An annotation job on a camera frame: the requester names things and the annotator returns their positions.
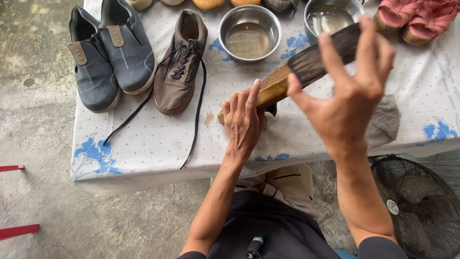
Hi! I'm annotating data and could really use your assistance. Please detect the person's left hand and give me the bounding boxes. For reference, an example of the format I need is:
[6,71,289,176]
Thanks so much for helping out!
[221,79,267,159]

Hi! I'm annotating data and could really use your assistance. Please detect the person's right hand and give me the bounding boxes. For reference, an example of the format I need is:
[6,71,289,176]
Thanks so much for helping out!
[287,16,396,159]

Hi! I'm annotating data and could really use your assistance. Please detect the wooden black-bristle shoe brush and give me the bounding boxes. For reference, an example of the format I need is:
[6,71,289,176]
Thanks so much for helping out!
[217,22,362,125]

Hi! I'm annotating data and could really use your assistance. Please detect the grey cloth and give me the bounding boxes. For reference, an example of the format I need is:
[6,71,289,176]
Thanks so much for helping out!
[365,94,402,150]

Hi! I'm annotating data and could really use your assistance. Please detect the person's khaki trousers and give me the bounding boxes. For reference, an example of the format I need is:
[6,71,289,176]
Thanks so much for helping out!
[234,163,321,218]

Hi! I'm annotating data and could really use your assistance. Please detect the brown lace-up shoe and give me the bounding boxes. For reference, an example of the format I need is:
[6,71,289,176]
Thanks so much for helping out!
[103,9,209,170]

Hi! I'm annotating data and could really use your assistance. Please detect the steel bowl with water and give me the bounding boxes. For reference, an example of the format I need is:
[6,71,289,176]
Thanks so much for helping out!
[304,0,367,44]
[218,5,283,65]

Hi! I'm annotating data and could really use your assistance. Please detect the white blue-flowered tablecloth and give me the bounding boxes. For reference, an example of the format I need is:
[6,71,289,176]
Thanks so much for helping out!
[70,0,460,182]

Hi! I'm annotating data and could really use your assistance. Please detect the person's black shirt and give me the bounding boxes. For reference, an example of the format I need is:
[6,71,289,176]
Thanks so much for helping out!
[178,190,409,259]

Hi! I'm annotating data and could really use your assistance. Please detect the pink cork-sole sandal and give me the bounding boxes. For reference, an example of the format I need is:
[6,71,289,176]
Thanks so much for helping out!
[401,0,460,47]
[373,0,422,35]

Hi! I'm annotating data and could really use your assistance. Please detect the black clip-on device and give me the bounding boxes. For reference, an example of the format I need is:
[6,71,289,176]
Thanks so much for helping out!
[247,236,265,259]

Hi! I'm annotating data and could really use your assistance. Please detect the black floor fan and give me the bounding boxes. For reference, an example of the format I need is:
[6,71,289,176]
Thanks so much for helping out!
[370,154,460,259]

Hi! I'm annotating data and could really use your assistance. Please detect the orange shoe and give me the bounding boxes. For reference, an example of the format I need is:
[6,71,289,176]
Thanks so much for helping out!
[191,0,226,11]
[229,0,261,8]

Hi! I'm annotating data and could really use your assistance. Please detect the grey shoe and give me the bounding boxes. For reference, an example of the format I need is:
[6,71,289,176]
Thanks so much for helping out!
[263,0,299,13]

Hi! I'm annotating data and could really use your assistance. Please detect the blue shoe with tan tab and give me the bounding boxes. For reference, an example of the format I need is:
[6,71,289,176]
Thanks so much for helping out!
[68,5,121,114]
[98,0,157,96]

